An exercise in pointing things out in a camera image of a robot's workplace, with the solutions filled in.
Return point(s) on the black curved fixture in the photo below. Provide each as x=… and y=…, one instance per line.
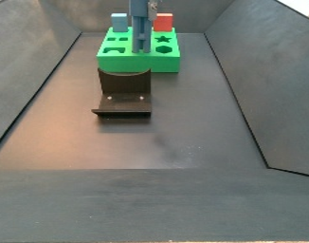
x=126, y=94

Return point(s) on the blue grey block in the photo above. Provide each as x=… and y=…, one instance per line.
x=120, y=22

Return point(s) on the red block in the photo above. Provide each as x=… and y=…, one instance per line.
x=163, y=22

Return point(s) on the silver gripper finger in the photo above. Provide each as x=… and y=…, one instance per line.
x=152, y=9

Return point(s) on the green shape sorter block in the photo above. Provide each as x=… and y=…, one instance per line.
x=116, y=58

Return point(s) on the blue three prong object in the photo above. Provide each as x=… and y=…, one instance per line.
x=142, y=25

